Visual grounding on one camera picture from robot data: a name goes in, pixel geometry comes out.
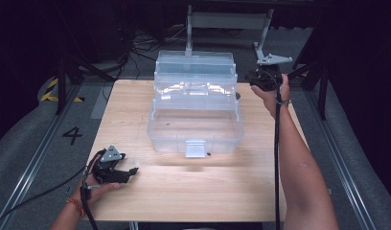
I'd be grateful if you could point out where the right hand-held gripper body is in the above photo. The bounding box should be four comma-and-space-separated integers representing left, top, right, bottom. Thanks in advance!
247, 53, 294, 92

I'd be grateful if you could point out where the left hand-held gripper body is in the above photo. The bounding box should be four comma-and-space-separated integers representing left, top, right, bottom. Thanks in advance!
87, 145, 127, 185

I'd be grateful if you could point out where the person's right hand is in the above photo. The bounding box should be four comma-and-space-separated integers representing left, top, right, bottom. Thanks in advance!
250, 73, 292, 121

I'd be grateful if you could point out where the person's left hand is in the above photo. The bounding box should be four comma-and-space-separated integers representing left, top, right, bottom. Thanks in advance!
71, 156, 122, 206

